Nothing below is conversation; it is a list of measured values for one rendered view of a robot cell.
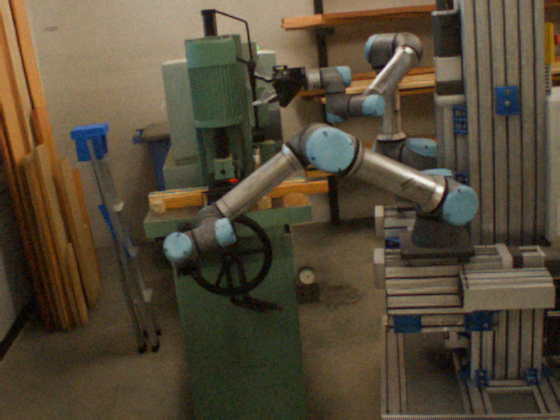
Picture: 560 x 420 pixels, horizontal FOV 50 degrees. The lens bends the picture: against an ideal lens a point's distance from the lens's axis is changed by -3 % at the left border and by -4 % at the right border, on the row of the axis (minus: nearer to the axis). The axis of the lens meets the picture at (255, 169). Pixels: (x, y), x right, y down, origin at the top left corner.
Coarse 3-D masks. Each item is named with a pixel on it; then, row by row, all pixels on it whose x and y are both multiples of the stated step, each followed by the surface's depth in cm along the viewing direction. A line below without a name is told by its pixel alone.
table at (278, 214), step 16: (176, 208) 234; (192, 208) 232; (256, 208) 223; (272, 208) 221; (288, 208) 220; (304, 208) 220; (144, 224) 220; (160, 224) 220; (176, 224) 220; (192, 224) 221; (272, 224) 221
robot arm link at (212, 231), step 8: (208, 216) 176; (200, 224) 175; (208, 224) 170; (216, 224) 168; (224, 224) 168; (192, 232) 168; (200, 232) 167; (208, 232) 167; (216, 232) 167; (224, 232) 167; (232, 232) 168; (200, 240) 166; (208, 240) 167; (216, 240) 167; (224, 240) 167; (232, 240) 168; (200, 248) 167; (208, 248) 167; (216, 248) 168
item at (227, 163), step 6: (216, 162) 228; (222, 162) 228; (228, 162) 228; (216, 168) 228; (222, 168) 228; (228, 168) 228; (234, 168) 238; (216, 174) 229; (222, 174) 229; (228, 174) 229; (234, 174) 232
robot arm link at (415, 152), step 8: (408, 144) 237; (416, 144) 234; (424, 144) 234; (432, 144) 235; (400, 152) 240; (408, 152) 237; (416, 152) 234; (424, 152) 233; (432, 152) 234; (400, 160) 240; (408, 160) 238; (416, 160) 235; (424, 160) 234; (432, 160) 234; (416, 168) 236; (424, 168) 235; (432, 168) 235
